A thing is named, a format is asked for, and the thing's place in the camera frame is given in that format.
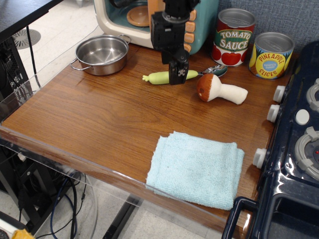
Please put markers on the plush mushroom toy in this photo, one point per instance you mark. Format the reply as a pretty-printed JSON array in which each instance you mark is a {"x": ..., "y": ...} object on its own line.
[{"x": 210, "y": 87}]

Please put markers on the stainless steel pot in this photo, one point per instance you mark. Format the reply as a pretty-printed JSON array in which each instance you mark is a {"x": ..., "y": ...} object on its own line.
[{"x": 102, "y": 55}]

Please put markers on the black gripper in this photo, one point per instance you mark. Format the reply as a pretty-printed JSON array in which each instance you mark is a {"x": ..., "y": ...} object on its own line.
[{"x": 167, "y": 36}]

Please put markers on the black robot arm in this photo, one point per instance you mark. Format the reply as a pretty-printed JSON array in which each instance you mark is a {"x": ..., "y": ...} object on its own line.
[{"x": 180, "y": 9}]

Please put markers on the pineapple slices can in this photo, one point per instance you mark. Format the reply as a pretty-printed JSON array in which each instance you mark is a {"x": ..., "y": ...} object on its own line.
[{"x": 271, "y": 55}]

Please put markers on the light blue folded towel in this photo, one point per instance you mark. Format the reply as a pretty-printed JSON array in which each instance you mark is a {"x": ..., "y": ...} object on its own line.
[{"x": 196, "y": 170}]

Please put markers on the white stove knob rear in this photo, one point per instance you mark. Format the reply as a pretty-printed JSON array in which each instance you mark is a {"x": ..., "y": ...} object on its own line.
[{"x": 278, "y": 94}]

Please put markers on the dark blue toy stove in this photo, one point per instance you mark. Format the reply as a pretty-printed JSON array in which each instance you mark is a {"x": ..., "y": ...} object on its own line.
[{"x": 287, "y": 206}]

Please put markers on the white stove knob front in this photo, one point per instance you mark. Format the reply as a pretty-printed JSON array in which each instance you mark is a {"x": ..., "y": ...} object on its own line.
[{"x": 259, "y": 157}]

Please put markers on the tomato sauce can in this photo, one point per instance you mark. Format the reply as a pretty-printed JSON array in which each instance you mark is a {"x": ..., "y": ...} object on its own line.
[{"x": 233, "y": 33}]

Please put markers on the toy microwave teal and cream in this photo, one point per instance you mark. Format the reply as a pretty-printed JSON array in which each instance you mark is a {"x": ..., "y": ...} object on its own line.
[{"x": 134, "y": 21}]

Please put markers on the white stove knob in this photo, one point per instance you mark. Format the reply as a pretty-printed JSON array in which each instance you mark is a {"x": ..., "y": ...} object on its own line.
[
  {"x": 278, "y": 94},
  {"x": 273, "y": 113},
  {"x": 259, "y": 157}
]

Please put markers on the spoon with green handle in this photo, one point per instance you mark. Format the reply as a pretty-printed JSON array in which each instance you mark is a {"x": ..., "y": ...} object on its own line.
[{"x": 160, "y": 78}]

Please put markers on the white stove knob middle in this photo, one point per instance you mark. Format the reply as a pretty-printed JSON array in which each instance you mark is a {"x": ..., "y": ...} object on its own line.
[{"x": 273, "y": 113}]

